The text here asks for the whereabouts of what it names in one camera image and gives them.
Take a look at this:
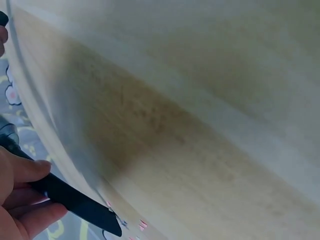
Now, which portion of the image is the person's left hand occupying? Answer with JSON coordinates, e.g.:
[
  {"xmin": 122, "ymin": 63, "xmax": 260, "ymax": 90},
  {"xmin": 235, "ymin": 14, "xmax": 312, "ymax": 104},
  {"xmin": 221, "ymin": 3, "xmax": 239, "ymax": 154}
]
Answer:
[{"xmin": 0, "ymin": 145, "xmax": 69, "ymax": 240}]

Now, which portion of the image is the wooden cutting board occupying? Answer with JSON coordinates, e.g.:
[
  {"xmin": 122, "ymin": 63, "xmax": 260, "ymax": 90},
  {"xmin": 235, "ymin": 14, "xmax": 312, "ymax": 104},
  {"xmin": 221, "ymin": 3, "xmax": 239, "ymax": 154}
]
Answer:
[{"xmin": 6, "ymin": 0, "xmax": 320, "ymax": 240}]

